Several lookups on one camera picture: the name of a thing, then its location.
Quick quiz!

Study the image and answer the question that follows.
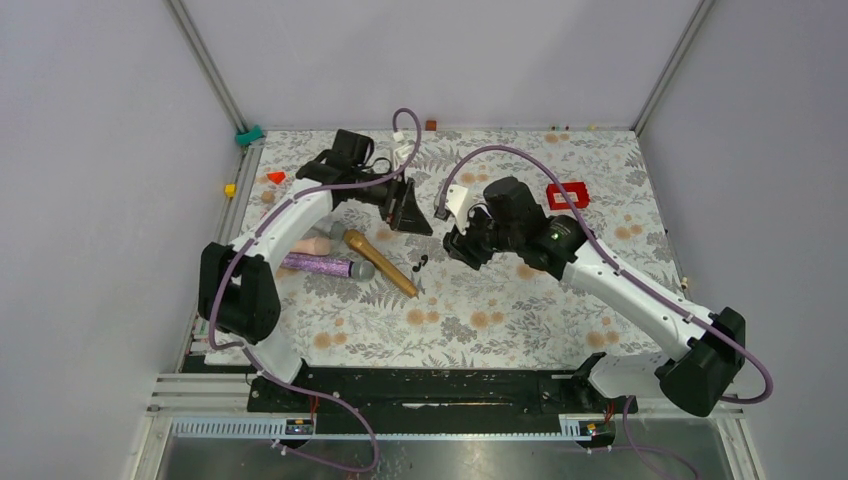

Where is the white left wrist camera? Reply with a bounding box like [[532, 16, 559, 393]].
[[390, 131, 415, 171]]

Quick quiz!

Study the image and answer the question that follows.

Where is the gold microphone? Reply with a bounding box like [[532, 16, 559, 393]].
[[343, 229, 419, 298]]

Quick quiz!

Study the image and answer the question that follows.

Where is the pink microphone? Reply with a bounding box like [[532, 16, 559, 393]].
[[290, 237, 333, 256]]

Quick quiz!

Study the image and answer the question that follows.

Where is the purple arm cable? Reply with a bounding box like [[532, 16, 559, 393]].
[[433, 144, 775, 480], [207, 107, 424, 474]]

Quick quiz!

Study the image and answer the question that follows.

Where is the silver microphone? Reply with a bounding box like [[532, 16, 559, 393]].
[[313, 220, 348, 241]]

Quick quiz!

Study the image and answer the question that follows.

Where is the red triangular block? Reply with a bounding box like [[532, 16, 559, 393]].
[[266, 171, 287, 185]]

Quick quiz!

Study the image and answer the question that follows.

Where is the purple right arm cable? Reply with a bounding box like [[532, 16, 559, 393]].
[[433, 144, 775, 480]]

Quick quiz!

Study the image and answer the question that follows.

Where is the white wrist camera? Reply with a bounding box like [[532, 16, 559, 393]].
[[390, 131, 415, 171], [444, 184, 473, 225]]

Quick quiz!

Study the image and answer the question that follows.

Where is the red box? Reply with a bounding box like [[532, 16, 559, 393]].
[[546, 181, 591, 211]]

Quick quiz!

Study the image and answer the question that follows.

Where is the teal curved block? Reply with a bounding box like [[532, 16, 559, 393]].
[[235, 125, 265, 147]]

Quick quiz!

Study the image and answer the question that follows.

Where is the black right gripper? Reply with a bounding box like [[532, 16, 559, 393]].
[[443, 203, 522, 271]]

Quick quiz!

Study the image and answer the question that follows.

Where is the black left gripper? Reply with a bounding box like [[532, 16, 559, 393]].
[[352, 164, 433, 235]]

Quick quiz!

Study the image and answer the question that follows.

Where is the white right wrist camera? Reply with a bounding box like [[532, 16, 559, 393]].
[[444, 184, 473, 225]]

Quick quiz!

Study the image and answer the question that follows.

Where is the purple glitter microphone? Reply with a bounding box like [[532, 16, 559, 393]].
[[281, 253, 376, 281]]

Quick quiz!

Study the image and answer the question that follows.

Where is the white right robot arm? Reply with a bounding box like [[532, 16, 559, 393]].
[[437, 177, 745, 417]]

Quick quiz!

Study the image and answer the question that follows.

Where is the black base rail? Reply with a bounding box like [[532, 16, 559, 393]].
[[247, 365, 638, 435]]

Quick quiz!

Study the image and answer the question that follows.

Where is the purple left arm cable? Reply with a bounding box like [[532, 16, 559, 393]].
[[207, 107, 424, 474]]

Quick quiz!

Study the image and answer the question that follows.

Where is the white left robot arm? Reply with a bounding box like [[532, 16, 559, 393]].
[[198, 130, 433, 411]]

